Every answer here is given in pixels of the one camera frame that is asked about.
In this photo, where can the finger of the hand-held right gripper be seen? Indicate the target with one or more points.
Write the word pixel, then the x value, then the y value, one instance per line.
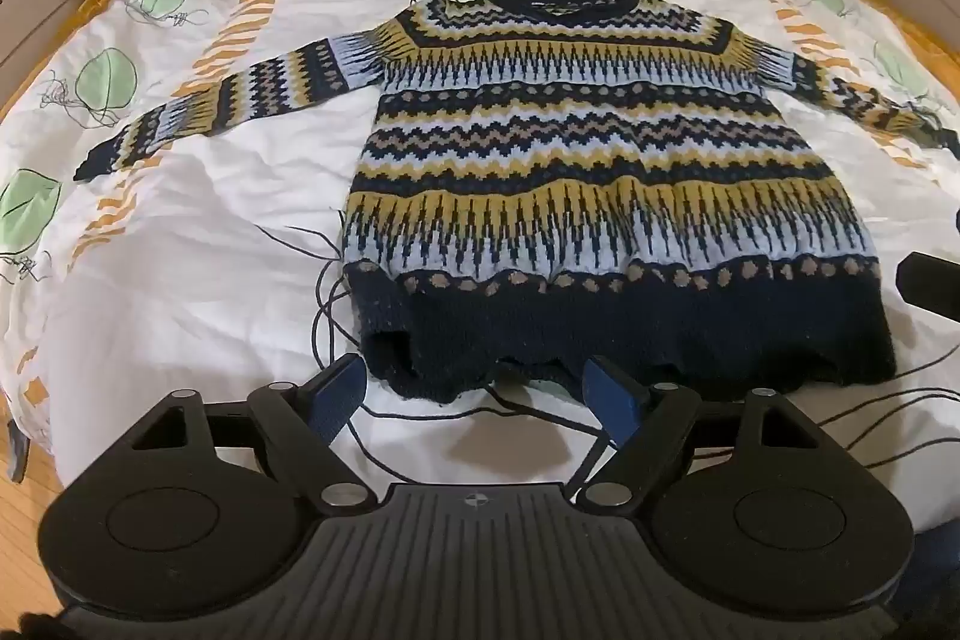
pixel 934 284

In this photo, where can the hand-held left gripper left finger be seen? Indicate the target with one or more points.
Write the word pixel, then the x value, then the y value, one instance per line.
pixel 339 394

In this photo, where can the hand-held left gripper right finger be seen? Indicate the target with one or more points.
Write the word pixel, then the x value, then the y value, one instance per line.
pixel 609 396

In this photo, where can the patterned knit sweater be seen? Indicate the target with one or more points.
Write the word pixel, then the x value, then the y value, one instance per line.
pixel 600 160

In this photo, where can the white leaf printed blanket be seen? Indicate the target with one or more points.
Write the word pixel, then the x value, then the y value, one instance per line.
pixel 225 235

